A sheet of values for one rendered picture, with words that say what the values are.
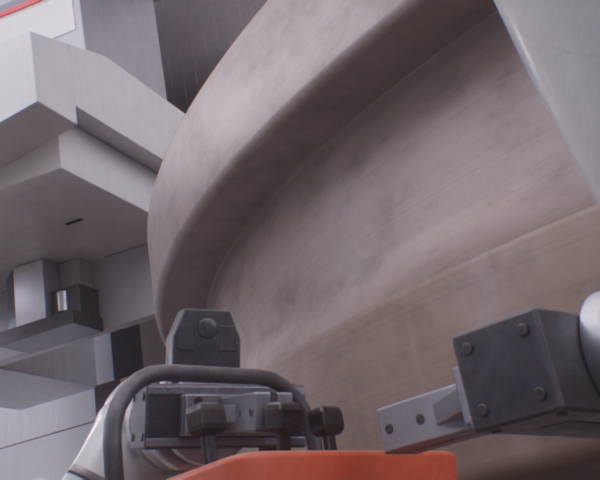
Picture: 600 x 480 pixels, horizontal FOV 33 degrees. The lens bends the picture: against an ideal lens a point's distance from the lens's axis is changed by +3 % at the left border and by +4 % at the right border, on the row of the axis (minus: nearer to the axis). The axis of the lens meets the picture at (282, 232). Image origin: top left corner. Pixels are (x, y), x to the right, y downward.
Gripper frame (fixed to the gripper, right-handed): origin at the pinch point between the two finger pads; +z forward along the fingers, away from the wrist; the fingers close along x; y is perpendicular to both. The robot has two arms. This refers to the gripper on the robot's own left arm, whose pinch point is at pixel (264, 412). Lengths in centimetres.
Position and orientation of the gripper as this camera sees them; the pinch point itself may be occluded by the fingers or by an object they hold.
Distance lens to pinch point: 71.7
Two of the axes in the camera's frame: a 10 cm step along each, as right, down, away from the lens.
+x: -9.3, -0.7, -3.5
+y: 0.0, 9.8, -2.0
